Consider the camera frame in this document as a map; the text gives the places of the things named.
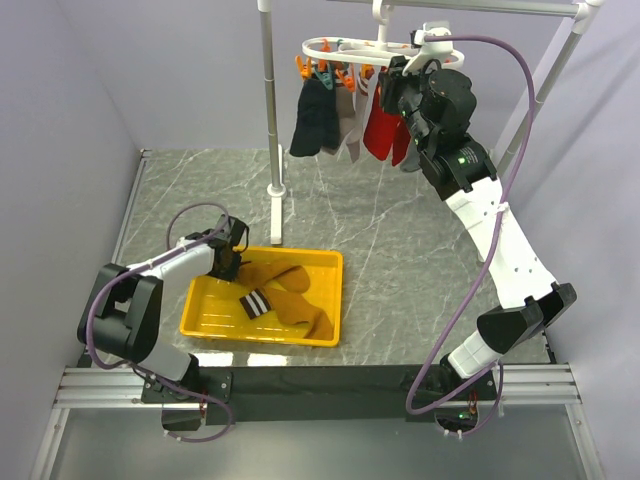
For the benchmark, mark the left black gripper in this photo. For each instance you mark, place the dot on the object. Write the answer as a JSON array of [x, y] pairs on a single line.
[[231, 273]]

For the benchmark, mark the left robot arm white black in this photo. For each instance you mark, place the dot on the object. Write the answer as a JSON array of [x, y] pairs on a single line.
[[123, 313]]

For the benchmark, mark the dark navy hanging sock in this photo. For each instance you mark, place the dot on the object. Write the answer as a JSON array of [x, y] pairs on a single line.
[[317, 122]]

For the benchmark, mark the aluminium rail frame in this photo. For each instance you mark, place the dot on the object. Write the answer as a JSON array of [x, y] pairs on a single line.
[[408, 262]]

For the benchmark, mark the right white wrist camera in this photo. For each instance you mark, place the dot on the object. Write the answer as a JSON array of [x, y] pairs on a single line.
[[432, 42]]

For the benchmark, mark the top silver rack bar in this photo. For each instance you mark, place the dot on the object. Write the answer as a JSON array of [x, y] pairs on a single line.
[[506, 7]]

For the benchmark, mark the grey hanging sock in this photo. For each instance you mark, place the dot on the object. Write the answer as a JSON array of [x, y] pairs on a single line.
[[411, 163]]

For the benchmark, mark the beige hanging sock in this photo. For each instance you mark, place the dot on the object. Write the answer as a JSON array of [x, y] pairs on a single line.
[[350, 107]]

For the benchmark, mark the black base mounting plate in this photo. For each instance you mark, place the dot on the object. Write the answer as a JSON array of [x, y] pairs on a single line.
[[306, 393]]

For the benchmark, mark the left silver rack pole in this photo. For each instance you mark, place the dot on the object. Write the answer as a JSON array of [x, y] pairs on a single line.
[[276, 189]]

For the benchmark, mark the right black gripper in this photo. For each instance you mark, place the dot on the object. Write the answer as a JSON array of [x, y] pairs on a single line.
[[392, 80]]

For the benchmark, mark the white round clip hanger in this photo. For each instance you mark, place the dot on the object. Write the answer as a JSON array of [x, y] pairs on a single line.
[[376, 52]]

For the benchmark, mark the yellow plastic tray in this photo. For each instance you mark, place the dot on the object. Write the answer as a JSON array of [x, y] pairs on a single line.
[[213, 311]]

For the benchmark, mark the orange striped hanging sock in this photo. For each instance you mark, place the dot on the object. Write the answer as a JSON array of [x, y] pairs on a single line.
[[363, 77]]

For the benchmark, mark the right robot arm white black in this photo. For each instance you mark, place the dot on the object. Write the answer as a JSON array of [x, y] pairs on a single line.
[[435, 104]]

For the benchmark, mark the red hanging sock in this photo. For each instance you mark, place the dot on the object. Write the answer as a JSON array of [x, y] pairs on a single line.
[[386, 134]]

